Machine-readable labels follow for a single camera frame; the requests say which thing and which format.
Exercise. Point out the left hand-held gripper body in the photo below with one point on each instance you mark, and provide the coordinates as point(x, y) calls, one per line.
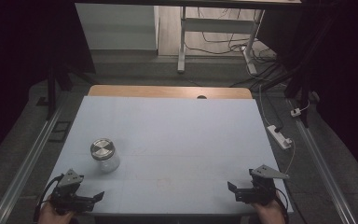
point(70, 193)

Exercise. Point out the white-legged desk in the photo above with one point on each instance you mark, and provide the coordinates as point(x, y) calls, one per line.
point(214, 25)

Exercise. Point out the clear glass jar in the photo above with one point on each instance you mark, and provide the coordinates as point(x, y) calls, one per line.
point(110, 165)

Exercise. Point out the black metal stand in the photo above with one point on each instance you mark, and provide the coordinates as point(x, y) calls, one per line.
point(304, 90)
point(51, 93)

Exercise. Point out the person's right hand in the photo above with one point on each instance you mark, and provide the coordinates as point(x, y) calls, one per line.
point(270, 213)

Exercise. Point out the small white adapter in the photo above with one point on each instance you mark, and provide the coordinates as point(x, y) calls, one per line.
point(296, 112)

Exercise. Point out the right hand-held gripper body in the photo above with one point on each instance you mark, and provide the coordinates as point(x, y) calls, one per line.
point(262, 186)

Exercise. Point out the aluminium floor rail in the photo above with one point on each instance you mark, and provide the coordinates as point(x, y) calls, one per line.
point(323, 171)
point(21, 174)

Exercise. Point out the person's left hand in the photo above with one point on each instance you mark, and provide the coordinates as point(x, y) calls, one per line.
point(51, 216)

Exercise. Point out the round steel jar lid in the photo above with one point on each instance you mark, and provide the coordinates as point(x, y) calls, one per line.
point(102, 149)

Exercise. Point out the white panel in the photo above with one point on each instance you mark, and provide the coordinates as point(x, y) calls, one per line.
point(115, 26)

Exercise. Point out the white power strip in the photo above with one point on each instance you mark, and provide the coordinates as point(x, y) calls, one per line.
point(279, 137)

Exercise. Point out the wooden table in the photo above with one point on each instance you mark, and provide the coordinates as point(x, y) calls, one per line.
point(136, 91)

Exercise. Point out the black curtain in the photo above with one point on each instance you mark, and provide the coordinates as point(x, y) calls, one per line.
point(345, 62)
point(18, 46)

